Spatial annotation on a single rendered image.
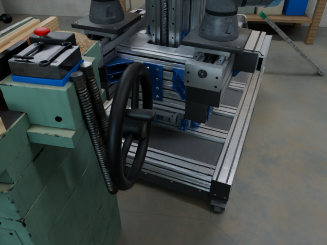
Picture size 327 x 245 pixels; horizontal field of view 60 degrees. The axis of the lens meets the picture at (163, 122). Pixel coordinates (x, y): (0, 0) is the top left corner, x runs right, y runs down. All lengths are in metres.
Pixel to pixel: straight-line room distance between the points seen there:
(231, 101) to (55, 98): 1.46
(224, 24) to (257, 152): 0.99
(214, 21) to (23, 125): 0.75
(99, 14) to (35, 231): 0.87
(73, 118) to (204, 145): 1.04
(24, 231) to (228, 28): 0.89
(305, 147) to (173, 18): 1.21
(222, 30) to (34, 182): 0.78
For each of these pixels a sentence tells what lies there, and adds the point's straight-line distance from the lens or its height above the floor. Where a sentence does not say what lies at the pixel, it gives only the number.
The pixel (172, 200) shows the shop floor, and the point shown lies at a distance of 1.52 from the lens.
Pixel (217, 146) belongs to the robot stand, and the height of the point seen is 0.21.
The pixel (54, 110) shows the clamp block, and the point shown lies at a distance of 0.56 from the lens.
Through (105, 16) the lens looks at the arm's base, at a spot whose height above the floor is 0.85.
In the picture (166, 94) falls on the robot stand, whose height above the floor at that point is 0.54.
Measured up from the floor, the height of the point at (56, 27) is 0.91.
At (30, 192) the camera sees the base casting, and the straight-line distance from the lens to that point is 0.66.
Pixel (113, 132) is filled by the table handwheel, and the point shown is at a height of 0.89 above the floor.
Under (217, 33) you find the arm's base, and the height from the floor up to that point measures 0.85.
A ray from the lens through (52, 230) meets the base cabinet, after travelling 0.78.
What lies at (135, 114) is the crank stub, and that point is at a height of 0.91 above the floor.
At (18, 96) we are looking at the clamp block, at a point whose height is 0.93.
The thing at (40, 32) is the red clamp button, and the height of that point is 1.02.
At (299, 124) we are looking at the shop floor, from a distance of 2.19.
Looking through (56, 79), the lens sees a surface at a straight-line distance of 0.53.
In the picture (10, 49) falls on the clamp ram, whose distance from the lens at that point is 0.63.
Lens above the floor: 1.21
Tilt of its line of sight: 38 degrees down
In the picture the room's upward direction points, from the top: straight up
